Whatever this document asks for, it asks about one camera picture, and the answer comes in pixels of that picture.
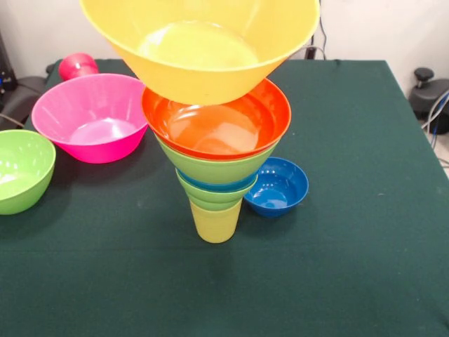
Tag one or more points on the black computer tower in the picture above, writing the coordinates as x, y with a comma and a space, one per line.
5, 70

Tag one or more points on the large green plastic bowl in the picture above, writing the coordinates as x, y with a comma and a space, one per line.
21, 175
217, 170

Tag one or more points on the large pink plastic bowl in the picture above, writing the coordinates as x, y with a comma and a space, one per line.
87, 119

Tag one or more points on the red-orange plastic bowl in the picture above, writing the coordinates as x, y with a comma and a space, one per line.
217, 130

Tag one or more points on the light blue plastic bowl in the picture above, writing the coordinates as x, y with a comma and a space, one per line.
217, 186

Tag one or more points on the small green plastic bowl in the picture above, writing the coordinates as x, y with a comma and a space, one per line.
214, 198

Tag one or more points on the dark blue plastic bowl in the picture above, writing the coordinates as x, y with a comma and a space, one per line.
277, 196

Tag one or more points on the black power adapter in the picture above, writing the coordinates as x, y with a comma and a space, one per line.
310, 53

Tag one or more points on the red plastic cup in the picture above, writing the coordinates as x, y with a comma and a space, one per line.
77, 66

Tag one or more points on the large orange plastic bowl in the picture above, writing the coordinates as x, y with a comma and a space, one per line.
196, 77

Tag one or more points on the yellow plastic cup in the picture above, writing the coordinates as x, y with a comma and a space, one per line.
215, 226

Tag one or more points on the dark green tablecloth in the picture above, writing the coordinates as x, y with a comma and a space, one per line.
140, 281

